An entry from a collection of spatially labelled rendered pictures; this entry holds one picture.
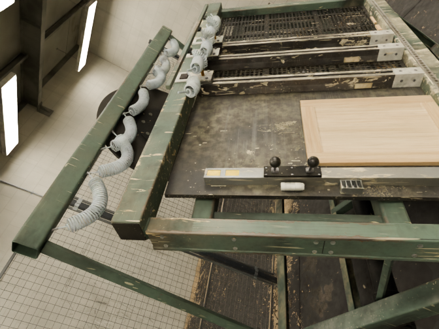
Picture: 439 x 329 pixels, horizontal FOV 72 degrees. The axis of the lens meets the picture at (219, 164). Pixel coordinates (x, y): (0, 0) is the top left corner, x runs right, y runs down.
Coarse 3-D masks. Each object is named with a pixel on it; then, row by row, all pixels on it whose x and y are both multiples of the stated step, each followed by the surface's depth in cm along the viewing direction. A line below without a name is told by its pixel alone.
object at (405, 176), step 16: (208, 176) 112; (224, 176) 111; (240, 176) 110; (256, 176) 109; (336, 176) 105; (352, 176) 104; (368, 176) 103; (384, 176) 102; (400, 176) 101; (416, 176) 101; (432, 176) 100
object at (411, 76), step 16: (176, 80) 157; (208, 80) 153; (224, 80) 159; (240, 80) 156; (256, 80) 154; (272, 80) 152; (288, 80) 151; (304, 80) 150; (320, 80) 149; (336, 80) 148; (352, 80) 147; (368, 80) 146; (384, 80) 145; (400, 80) 144; (416, 80) 143
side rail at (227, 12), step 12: (312, 0) 241; (324, 0) 237; (336, 0) 234; (348, 0) 232; (360, 0) 231; (228, 12) 248; (240, 12) 247; (252, 12) 246; (264, 12) 245; (276, 12) 244; (336, 12) 238
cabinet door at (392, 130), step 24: (408, 96) 137; (312, 120) 133; (336, 120) 131; (360, 120) 129; (384, 120) 127; (408, 120) 126; (432, 120) 123; (312, 144) 121; (336, 144) 120; (360, 144) 118; (384, 144) 117; (408, 144) 115; (432, 144) 114
